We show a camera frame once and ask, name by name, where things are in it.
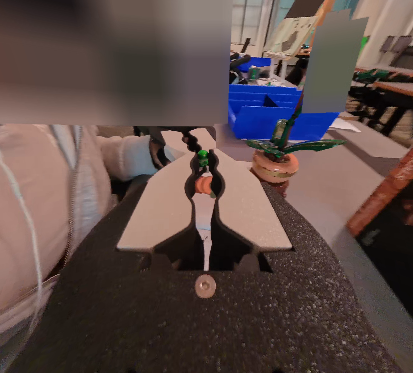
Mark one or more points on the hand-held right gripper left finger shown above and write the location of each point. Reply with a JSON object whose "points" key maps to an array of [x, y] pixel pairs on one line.
{"points": [[161, 212]]}

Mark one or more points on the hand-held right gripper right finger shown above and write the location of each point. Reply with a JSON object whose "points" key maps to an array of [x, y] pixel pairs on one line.
{"points": [[248, 212]]}

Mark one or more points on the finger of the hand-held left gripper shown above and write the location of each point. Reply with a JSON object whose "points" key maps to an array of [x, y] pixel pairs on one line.
{"points": [[176, 149], [205, 139]]}

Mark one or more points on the green toy elbow piece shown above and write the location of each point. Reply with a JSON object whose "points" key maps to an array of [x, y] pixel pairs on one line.
{"points": [[203, 155]]}

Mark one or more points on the grey desk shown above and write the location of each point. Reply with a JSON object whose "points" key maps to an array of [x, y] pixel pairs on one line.
{"points": [[322, 192]]}

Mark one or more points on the brick-built potted orchid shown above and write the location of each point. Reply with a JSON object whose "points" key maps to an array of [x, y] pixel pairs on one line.
{"points": [[274, 166]]}

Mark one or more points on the large blue storage bin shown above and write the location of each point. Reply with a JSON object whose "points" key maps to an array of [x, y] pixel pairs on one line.
{"points": [[267, 121]]}

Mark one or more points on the black and white device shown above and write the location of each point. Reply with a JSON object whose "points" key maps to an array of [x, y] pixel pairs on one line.
{"points": [[238, 66]]}

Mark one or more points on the green can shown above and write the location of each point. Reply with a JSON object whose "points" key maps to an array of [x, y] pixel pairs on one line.
{"points": [[254, 73]]}

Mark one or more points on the small blue storage bin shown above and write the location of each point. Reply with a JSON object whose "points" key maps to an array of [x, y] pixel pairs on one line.
{"points": [[259, 62]]}

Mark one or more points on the person's grey hoodie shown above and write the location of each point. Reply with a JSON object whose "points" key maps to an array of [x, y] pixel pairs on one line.
{"points": [[32, 202]]}

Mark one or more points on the white paper sheet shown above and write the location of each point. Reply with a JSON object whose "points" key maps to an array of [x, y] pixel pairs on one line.
{"points": [[345, 124]]}

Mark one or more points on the pale printed board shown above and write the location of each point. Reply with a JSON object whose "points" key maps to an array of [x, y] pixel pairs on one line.
{"points": [[290, 34]]}

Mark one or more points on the brown-edged dark panel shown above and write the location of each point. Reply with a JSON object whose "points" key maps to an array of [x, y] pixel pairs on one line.
{"points": [[384, 192]]}

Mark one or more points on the wooden workbench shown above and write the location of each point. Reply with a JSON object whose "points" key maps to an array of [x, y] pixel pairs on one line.
{"points": [[393, 86]]}

